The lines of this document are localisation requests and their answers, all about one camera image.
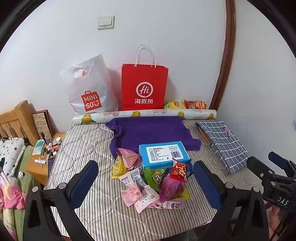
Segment striped mattress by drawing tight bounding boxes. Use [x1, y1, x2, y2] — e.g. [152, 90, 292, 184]
[47, 116, 266, 232]

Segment white red-label snack packet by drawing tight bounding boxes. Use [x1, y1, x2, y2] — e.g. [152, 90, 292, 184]
[119, 168, 147, 187]

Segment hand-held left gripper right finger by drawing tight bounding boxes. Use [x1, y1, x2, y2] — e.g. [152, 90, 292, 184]
[193, 161, 270, 241]

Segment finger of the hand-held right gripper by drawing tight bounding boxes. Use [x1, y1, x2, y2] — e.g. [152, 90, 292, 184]
[246, 157, 275, 186]
[268, 151, 296, 179]

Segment white light switch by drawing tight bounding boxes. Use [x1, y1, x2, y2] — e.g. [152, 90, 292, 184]
[97, 15, 115, 30]

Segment flat yellow snack packet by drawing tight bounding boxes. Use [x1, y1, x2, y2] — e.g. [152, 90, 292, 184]
[176, 188, 190, 200]

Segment wooden headboard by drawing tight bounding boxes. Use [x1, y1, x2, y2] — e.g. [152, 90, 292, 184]
[0, 100, 40, 149]

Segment light blue cardboard box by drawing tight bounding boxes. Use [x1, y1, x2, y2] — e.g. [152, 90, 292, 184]
[139, 141, 192, 170]

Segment white black-flower pillow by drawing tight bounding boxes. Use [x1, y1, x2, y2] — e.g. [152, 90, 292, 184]
[0, 137, 27, 176]

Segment orange chip bag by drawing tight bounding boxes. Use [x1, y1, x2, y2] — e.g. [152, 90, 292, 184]
[184, 100, 207, 110]

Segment pale pink snowflake snack packet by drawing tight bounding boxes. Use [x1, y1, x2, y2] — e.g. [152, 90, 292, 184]
[134, 185, 160, 214]

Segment lime green snack packet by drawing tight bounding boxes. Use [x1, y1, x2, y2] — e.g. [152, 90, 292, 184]
[143, 167, 160, 193]

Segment brown wooden door frame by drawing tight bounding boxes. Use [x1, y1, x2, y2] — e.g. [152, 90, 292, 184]
[209, 0, 236, 109]

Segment pink printed blanket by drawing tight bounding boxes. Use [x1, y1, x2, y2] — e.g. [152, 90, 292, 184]
[0, 173, 27, 209]

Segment pink cartoon snack packet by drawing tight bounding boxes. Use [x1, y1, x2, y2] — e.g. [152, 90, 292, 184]
[148, 199, 185, 209]

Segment blue snack packet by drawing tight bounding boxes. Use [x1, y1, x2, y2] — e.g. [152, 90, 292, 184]
[185, 159, 194, 178]

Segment person's right hand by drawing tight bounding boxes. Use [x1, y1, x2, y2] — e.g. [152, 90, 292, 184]
[268, 205, 287, 235]

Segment purple towel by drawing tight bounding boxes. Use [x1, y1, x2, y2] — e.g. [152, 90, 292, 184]
[106, 116, 201, 160]

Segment green bedsheet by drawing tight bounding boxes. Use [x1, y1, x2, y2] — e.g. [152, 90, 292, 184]
[9, 145, 42, 241]

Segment light pink snack packet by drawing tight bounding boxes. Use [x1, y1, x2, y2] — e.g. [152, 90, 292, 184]
[118, 148, 143, 172]

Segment red paper bag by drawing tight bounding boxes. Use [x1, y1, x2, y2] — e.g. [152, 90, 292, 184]
[121, 44, 169, 111]

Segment white plastic shopping bag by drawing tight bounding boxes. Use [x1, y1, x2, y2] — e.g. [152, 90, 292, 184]
[60, 54, 119, 115]

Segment magenta snack packet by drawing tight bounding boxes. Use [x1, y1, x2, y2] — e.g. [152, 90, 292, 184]
[159, 175, 185, 202]

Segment grey checked folded cloth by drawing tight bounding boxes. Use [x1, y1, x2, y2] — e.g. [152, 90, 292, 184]
[195, 120, 251, 175]

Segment yellow chip bag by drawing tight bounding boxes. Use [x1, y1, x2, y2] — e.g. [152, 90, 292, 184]
[163, 101, 185, 110]

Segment brown kraft notebook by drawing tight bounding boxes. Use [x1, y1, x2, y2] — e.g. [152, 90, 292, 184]
[32, 110, 53, 145]

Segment yellow triangular snack packet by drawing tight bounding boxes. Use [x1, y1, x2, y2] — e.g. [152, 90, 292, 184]
[111, 154, 130, 179]

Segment wooden nightstand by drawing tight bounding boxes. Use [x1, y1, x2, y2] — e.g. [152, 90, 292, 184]
[25, 132, 66, 186]

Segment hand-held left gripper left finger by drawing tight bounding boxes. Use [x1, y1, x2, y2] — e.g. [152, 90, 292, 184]
[23, 160, 99, 241]

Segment duck print wallpaper roll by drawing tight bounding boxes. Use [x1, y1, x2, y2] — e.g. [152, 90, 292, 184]
[72, 109, 217, 126]

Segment pink peach-print snack packet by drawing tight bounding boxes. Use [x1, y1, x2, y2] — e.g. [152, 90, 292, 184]
[122, 184, 145, 208]

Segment cluster of cosmetics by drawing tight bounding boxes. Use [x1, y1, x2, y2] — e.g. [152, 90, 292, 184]
[32, 131, 63, 165]

